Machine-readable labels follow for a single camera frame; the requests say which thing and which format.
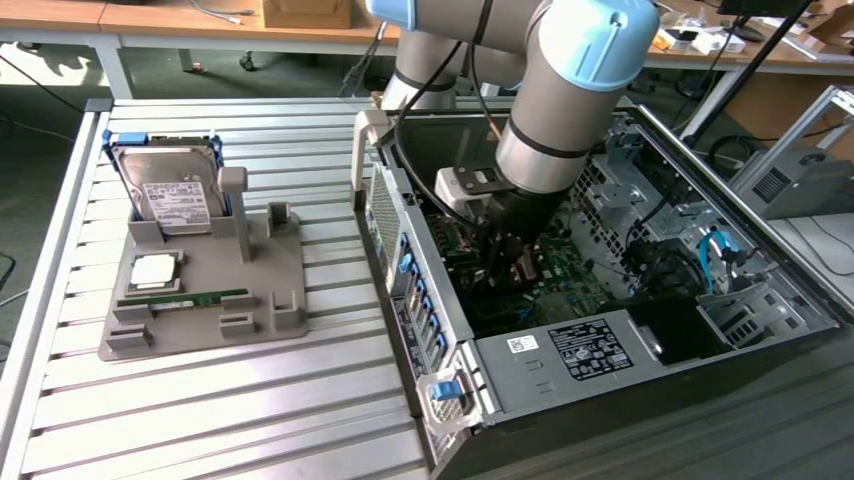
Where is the grey disk bay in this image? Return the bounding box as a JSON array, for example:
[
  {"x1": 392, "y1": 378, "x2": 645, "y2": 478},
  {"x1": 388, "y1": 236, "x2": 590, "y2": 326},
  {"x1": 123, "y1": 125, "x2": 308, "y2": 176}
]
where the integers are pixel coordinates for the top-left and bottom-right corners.
[{"x1": 695, "y1": 279, "x2": 813, "y2": 350}]

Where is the grey parts rack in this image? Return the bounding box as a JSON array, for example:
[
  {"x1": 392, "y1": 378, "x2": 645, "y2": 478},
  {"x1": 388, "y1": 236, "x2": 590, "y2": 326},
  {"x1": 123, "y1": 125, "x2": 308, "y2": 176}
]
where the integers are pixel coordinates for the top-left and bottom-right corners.
[{"x1": 97, "y1": 164, "x2": 312, "y2": 362}]

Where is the hard disk in blue carrier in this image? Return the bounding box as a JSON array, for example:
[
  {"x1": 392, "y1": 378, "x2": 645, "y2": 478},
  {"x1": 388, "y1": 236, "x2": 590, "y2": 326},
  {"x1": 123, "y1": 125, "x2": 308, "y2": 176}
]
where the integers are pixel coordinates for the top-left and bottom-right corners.
[{"x1": 101, "y1": 128, "x2": 232, "y2": 236}]

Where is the green motherboard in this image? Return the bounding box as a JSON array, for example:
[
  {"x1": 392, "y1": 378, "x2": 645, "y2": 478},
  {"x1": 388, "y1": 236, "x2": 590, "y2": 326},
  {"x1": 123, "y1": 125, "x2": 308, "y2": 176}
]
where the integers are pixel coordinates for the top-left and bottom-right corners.
[{"x1": 423, "y1": 199, "x2": 613, "y2": 339}]

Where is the green RAM stick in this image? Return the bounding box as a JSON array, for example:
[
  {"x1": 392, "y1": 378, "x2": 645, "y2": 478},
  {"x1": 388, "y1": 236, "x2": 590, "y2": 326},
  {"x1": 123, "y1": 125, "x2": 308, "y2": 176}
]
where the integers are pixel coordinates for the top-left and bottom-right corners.
[{"x1": 147, "y1": 292, "x2": 247, "y2": 310}]

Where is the brown cardboard box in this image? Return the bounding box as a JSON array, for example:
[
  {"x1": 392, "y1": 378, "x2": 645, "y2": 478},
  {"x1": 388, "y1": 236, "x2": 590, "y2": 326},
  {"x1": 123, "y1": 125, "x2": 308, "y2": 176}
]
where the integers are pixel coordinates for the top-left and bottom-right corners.
[{"x1": 262, "y1": 0, "x2": 354, "y2": 29}]

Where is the white orange small box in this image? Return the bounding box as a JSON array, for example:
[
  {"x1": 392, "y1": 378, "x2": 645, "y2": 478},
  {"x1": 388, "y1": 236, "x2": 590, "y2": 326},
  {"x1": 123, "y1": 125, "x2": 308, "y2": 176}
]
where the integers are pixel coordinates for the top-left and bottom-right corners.
[{"x1": 657, "y1": 27, "x2": 701, "y2": 52}]

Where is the silver CPU chip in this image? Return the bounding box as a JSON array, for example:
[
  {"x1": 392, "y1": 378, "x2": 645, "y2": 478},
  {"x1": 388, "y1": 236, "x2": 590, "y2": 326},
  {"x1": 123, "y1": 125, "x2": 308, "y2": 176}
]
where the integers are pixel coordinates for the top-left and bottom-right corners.
[{"x1": 128, "y1": 255, "x2": 183, "y2": 291}]

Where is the black stand pole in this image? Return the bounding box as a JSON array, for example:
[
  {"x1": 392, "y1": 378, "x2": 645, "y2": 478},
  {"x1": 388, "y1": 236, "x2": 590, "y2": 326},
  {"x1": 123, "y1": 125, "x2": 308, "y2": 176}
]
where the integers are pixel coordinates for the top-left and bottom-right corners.
[{"x1": 679, "y1": 0, "x2": 819, "y2": 150}]

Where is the wooden desk white frame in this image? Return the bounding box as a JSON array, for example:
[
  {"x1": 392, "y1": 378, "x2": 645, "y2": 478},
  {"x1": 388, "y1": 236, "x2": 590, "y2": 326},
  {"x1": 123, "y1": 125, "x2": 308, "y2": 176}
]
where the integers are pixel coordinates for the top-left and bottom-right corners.
[
  {"x1": 626, "y1": 0, "x2": 854, "y2": 146},
  {"x1": 0, "y1": 0, "x2": 402, "y2": 101}
]

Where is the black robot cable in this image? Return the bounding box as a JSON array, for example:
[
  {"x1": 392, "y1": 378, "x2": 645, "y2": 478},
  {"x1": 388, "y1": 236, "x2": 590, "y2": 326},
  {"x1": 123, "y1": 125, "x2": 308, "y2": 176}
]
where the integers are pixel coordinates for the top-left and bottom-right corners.
[{"x1": 391, "y1": 0, "x2": 515, "y2": 232}]

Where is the perforated metal drive cage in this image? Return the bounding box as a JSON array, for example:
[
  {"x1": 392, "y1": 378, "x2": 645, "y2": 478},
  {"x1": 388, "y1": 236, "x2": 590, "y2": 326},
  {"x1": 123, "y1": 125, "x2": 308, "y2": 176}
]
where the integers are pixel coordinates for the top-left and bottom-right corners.
[{"x1": 570, "y1": 149, "x2": 675, "y2": 281}]

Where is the silver chipset heat sink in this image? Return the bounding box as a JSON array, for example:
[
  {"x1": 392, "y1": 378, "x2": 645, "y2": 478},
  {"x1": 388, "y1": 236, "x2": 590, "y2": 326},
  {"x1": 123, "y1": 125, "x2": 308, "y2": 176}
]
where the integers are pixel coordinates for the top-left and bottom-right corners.
[{"x1": 535, "y1": 293, "x2": 581, "y2": 325}]

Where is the grey power supply unit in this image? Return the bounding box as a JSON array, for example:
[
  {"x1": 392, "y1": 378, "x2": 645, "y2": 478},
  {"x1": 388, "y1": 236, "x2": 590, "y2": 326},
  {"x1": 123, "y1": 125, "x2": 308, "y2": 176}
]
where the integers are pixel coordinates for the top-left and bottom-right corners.
[{"x1": 471, "y1": 308, "x2": 666, "y2": 416}]

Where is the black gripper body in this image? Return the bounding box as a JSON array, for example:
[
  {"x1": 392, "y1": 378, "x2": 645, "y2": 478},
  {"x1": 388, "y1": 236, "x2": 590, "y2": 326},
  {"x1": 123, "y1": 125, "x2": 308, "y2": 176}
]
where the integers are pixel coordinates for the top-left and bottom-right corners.
[{"x1": 476, "y1": 188, "x2": 567, "y2": 251}]

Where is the aluminium profile frame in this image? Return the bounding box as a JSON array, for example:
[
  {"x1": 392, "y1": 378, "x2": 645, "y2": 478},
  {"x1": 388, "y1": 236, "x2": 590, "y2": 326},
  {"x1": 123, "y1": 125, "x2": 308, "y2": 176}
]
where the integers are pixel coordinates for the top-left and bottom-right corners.
[{"x1": 759, "y1": 83, "x2": 854, "y2": 166}]

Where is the blue disk wire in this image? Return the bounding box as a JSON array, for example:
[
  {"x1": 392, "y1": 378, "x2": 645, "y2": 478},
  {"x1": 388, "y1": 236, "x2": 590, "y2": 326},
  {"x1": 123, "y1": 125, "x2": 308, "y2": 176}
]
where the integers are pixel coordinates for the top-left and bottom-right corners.
[{"x1": 695, "y1": 225, "x2": 741, "y2": 302}]

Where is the black monitor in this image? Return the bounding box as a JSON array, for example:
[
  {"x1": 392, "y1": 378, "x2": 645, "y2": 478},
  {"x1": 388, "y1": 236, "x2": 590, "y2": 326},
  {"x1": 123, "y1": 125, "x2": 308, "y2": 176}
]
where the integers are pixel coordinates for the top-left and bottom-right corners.
[{"x1": 717, "y1": 0, "x2": 813, "y2": 42}]

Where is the black power cable bundle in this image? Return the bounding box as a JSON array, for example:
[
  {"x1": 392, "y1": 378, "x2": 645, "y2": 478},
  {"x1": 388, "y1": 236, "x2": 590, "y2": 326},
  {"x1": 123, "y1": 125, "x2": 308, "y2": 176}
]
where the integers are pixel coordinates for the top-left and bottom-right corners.
[{"x1": 619, "y1": 238, "x2": 702, "y2": 301}]

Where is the open grey PC case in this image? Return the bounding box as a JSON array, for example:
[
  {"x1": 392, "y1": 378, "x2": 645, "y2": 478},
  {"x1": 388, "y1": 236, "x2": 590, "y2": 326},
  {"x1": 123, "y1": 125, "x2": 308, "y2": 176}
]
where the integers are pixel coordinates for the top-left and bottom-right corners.
[{"x1": 350, "y1": 97, "x2": 843, "y2": 480}]

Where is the grey computer tower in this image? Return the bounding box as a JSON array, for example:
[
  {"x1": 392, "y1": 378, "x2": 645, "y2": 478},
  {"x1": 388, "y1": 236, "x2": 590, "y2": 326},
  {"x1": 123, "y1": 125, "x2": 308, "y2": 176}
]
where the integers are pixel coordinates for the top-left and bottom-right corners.
[{"x1": 730, "y1": 147, "x2": 854, "y2": 221}]

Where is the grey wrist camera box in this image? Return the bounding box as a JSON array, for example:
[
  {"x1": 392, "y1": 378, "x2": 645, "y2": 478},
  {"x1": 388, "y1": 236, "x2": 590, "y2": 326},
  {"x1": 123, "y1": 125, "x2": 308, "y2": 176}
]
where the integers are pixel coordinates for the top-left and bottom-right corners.
[{"x1": 434, "y1": 167, "x2": 516, "y2": 220}]

